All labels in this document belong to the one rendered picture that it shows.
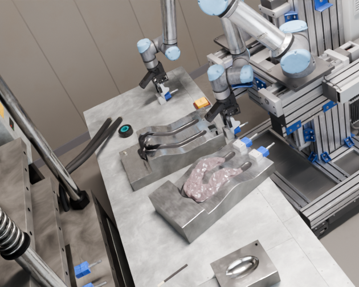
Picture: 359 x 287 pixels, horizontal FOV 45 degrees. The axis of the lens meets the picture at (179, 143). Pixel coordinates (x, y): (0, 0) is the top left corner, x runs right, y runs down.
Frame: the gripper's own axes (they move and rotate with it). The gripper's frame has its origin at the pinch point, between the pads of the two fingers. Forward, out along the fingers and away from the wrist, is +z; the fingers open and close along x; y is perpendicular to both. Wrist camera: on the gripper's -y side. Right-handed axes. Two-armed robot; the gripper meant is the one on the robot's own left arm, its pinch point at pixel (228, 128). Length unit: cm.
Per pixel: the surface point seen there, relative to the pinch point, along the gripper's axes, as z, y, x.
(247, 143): -2.3, 2.1, -17.6
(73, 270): -11, -86, -46
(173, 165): 0.5, -32.6, -5.6
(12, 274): -44, -92, -67
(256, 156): -3.6, 1.0, -29.0
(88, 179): 85, -93, 120
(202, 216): -4, -33, -45
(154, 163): -6.1, -40.4, -5.4
